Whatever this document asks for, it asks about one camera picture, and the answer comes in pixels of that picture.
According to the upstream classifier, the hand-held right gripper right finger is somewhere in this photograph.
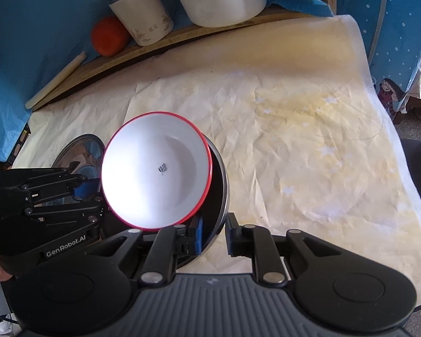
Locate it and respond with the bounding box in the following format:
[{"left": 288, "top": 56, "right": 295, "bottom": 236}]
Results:
[{"left": 225, "top": 213, "right": 341, "bottom": 285}]

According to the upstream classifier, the white bowl red rim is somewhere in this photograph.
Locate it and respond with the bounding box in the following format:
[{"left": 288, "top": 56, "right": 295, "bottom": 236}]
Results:
[{"left": 101, "top": 111, "right": 214, "bottom": 232}]

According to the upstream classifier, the blue work coat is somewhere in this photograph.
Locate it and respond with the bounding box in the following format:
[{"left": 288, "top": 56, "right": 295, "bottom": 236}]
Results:
[{"left": 0, "top": 0, "right": 334, "bottom": 164}]

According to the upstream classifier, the stainless steel bowl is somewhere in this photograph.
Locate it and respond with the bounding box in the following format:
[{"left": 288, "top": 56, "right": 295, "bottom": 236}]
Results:
[{"left": 102, "top": 130, "right": 231, "bottom": 264}]

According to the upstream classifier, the printed cloth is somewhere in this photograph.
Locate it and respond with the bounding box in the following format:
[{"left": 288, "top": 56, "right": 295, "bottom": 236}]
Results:
[{"left": 379, "top": 79, "right": 409, "bottom": 115}]

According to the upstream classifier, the cream table cloth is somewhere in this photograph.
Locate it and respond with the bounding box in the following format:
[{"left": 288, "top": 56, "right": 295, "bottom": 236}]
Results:
[{"left": 12, "top": 14, "right": 421, "bottom": 309}]

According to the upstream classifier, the blue dotted fabric cover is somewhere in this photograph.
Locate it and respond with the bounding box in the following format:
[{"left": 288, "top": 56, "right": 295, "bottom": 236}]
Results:
[{"left": 335, "top": 0, "right": 421, "bottom": 92}]

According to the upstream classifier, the white rolling pin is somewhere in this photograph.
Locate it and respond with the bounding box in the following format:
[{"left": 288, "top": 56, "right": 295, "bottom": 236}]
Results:
[{"left": 24, "top": 51, "right": 88, "bottom": 110}]

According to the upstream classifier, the orange red ball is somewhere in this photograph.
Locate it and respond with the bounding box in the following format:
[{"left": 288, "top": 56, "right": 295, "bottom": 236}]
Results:
[{"left": 91, "top": 16, "right": 130, "bottom": 57}]

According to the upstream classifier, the white thermos cup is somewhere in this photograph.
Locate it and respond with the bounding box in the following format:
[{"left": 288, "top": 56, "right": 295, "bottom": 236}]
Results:
[{"left": 105, "top": 0, "right": 174, "bottom": 47}]

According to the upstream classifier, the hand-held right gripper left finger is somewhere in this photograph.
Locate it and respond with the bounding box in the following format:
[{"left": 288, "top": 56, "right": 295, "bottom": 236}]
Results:
[{"left": 86, "top": 218, "right": 205, "bottom": 285}]

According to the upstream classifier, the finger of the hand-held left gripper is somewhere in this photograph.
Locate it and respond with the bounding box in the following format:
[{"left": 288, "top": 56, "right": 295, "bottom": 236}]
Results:
[
  {"left": 0, "top": 167, "right": 102, "bottom": 197},
  {"left": 25, "top": 198, "right": 109, "bottom": 222}
]

